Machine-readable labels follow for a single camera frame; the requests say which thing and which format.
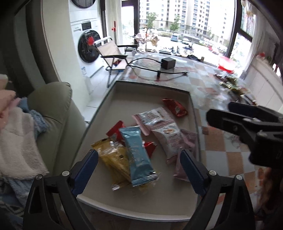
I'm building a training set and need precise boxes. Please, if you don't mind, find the red foil snack packet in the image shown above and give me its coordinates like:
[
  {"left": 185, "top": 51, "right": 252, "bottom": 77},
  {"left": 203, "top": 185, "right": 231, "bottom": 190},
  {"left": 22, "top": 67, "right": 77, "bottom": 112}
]
[{"left": 106, "top": 120, "right": 157, "bottom": 159}]

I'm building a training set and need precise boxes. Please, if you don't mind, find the light blue snack packet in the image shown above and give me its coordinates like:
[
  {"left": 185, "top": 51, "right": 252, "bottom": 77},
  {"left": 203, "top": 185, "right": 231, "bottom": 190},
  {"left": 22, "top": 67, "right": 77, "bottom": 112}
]
[{"left": 119, "top": 126, "right": 158, "bottom": 187}]

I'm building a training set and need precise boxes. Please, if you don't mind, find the pile of green snack packets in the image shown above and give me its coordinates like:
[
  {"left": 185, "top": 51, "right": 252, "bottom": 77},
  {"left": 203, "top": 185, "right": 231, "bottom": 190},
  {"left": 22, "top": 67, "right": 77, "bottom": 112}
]
[{"left": 213, "top": 71, "right": 258, "bottom": 105}]

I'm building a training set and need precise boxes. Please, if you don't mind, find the grey-green sofa armrest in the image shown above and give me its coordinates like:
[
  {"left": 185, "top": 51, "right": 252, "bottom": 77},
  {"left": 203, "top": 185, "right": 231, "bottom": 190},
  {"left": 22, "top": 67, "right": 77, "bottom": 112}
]
[{"left": 27, "top": 82, "right": 86, "bottom": 176}]

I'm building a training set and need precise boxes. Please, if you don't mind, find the white cabinet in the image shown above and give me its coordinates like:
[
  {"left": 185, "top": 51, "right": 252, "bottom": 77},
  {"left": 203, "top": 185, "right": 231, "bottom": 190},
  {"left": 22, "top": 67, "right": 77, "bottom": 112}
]
[{"left": 244, "top": 57, "right": 282, "bottom": 112}]

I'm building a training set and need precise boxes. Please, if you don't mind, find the yellow cracker packet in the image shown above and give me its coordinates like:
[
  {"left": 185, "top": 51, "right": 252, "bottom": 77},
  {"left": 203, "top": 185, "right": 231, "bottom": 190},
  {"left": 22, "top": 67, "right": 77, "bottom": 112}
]
[{"left": 91, "top": 137, "right": 131, "bottom": 191}]

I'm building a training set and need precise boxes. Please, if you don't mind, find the small red snack packet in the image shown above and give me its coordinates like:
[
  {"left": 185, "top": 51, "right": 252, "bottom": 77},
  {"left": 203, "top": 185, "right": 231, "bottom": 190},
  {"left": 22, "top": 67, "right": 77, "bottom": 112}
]
[{"left": 162, "top": 98, "right": 188, "bottom": 117}]

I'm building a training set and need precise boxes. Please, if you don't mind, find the red bucket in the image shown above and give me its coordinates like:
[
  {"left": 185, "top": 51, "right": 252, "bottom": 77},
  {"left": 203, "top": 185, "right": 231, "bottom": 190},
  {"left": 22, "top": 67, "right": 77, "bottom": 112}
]
[{"left": 218, "top": 56, "right": 236, "bottom": 73}]

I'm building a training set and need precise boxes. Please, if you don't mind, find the white and pink snack packet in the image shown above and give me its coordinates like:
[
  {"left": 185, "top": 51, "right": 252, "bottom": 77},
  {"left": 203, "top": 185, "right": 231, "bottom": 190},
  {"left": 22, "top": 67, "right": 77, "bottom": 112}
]
[{"left": 132, "top": 107, "right": 187, "bottom": 164}]

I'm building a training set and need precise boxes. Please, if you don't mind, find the white fluffy blanket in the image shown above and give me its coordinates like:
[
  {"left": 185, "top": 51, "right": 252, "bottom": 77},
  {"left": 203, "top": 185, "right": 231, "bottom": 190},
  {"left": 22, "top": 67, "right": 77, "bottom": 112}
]
[{"left": 1, "top": 107, "right": 49, "bottom": 180}]

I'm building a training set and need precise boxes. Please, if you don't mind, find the black power adapter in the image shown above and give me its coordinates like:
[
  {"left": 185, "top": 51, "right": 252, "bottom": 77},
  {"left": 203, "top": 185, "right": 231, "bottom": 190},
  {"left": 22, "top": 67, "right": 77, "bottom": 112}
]
[{"left": 161, "top": 57, "right": 176, "bottom": 70}]

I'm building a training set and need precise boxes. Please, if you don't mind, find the folding chair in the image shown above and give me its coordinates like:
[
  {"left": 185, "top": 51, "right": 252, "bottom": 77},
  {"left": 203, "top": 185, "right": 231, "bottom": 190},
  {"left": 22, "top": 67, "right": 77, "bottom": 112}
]
[{"left": 94, "top": 36, "right": 138, "bottom": 88}]

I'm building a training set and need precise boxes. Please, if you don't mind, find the white washing machine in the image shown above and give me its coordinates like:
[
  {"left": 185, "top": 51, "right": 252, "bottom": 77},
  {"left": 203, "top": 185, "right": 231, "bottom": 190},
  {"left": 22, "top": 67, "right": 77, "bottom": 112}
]
[{"left": 69, "top": 1, "right": 104, "bottom": 78}]

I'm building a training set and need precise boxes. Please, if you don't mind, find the black cable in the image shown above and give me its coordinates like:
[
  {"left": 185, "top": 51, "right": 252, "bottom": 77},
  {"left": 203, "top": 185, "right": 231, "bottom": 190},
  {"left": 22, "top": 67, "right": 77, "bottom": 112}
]
[{"left": 126, "top": 57, "right": 190, "bottom": 81}]

